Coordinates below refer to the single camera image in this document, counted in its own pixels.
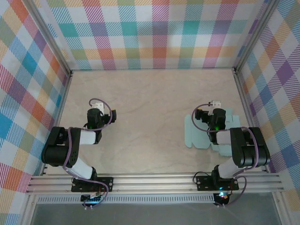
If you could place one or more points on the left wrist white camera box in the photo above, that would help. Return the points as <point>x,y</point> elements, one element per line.
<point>98,106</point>

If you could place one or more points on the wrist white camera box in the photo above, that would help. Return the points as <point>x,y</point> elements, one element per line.
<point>216,103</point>
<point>98,106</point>

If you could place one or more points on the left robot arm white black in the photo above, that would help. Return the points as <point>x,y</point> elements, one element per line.
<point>56,154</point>

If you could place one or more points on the long aluminium base rail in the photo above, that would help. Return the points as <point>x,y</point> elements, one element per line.
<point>152,184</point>

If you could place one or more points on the aluminium frame leg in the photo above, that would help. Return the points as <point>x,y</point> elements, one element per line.
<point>280,211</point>
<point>28,211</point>

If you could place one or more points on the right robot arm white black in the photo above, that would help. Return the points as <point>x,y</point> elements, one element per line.
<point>250,154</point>

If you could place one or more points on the aluminium corner post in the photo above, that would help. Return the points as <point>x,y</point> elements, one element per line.
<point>256,35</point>
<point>49,35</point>

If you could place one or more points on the light blue paper box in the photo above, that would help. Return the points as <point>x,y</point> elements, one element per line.
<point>191,133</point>

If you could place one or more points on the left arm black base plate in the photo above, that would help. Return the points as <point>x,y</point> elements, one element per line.
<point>109,184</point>

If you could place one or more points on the aluminium side rail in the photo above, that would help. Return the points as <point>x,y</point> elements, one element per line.
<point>244,93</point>
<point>65,93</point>

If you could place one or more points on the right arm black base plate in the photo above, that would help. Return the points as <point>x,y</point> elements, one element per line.
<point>204,184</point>

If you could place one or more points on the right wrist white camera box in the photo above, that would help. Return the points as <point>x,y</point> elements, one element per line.
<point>216,103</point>

